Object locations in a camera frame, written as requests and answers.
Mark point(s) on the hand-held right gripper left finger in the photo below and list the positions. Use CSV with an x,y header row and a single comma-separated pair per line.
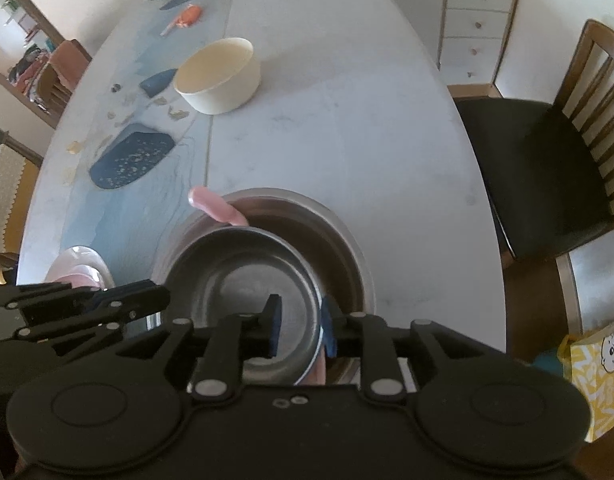
x,y
274,325

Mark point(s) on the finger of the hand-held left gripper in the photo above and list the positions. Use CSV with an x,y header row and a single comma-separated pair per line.
x,y
112,321
137,294

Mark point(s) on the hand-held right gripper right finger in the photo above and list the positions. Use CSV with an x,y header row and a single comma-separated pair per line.
x,y
328,327

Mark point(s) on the pink plate green print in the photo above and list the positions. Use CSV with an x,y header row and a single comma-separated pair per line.
x,y
84,280

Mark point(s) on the white plate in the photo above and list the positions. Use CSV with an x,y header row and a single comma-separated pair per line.
x,y
79,260

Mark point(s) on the large steel bowl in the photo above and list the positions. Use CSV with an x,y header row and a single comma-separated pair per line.
x,y
332,250

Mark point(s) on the armchair with beige cover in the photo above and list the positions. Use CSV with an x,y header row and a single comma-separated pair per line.
x,y
7,200

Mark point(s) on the wooden chair pink cloth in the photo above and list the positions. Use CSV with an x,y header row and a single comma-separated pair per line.
x,y
62,75

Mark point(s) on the cream bowl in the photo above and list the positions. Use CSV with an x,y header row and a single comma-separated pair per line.
x,y
217,75

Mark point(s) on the wooden chair black seat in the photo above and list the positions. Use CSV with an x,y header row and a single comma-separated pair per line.
x,y
532,170

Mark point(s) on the chair with white seat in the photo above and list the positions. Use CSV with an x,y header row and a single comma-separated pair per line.
x,y
597,285

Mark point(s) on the yellow paper bag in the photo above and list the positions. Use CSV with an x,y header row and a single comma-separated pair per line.
x,y
602,375

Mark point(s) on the orange plastic toy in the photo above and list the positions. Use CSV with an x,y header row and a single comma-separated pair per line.
x,y
187,15

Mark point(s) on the white drawer cabinet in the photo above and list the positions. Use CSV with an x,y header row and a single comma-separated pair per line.
x,y
479,10

